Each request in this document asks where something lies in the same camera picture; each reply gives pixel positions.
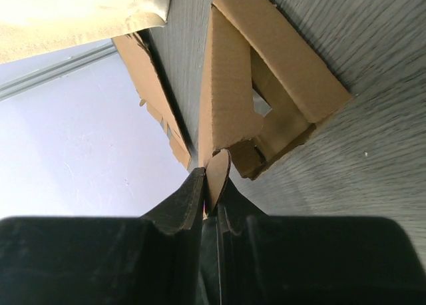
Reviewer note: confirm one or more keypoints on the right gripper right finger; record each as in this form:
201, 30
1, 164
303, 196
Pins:
312, 259

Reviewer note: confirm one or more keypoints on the brown cardboard box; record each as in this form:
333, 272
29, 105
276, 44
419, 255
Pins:
264, 90

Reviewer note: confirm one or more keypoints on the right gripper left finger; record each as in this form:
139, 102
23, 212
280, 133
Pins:
150, 259

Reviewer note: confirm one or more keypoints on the left aluminium frame post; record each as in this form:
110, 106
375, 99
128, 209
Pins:
56, 70

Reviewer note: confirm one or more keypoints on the cardboard sheet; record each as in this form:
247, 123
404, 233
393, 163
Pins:
152, 86

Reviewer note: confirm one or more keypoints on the beige canvas tote bag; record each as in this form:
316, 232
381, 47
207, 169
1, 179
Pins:
36, 27

